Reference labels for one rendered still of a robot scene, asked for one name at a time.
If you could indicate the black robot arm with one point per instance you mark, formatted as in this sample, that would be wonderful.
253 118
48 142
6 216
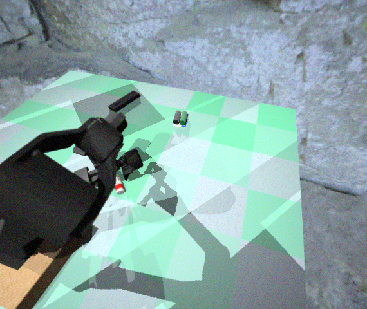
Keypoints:
42 200

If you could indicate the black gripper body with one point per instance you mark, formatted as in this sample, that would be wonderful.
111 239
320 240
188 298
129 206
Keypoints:
131 160

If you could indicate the black rectangular bar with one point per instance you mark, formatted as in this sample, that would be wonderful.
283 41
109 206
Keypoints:
118 105

